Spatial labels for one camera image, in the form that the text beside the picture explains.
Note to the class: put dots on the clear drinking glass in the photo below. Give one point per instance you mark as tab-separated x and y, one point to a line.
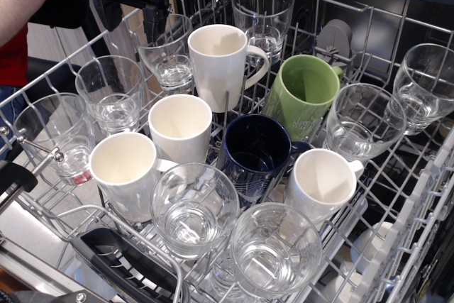
113	89

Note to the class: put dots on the tilted clear glass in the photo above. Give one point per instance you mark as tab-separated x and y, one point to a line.
167	58

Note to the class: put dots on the clear glass back centre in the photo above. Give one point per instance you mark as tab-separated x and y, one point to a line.
265	23

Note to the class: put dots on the clear glass far left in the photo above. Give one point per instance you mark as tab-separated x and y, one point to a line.
59	121

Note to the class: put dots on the white mug front left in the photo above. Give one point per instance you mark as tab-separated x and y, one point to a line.
126	166

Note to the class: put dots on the dark blue mug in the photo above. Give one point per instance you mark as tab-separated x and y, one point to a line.
254	151

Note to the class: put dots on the green ceramic mug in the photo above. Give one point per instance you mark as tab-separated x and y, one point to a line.
302	93

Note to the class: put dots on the clear glass front centre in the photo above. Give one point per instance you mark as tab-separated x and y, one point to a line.
194	206

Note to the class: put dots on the black clamp with metal screw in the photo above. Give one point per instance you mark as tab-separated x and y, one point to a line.
18	178

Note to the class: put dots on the white mug front right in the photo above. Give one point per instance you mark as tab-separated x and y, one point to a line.
321	183

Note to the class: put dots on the clear glass right middle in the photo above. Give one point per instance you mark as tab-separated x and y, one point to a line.
363	122

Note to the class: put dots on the clear glass front bottom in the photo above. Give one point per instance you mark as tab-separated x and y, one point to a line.
275	251

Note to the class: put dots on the clear glass far right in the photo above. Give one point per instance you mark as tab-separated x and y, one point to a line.
423	85

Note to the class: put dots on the tall white mug with handle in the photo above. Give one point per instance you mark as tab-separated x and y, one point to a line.
218	55

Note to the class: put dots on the white handleless cup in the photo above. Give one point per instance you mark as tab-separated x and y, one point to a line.
180	127

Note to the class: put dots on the grey wire dishwasher rack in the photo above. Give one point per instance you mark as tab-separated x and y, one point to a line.
382	244

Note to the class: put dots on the black rack handle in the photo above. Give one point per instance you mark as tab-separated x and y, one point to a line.
135	275

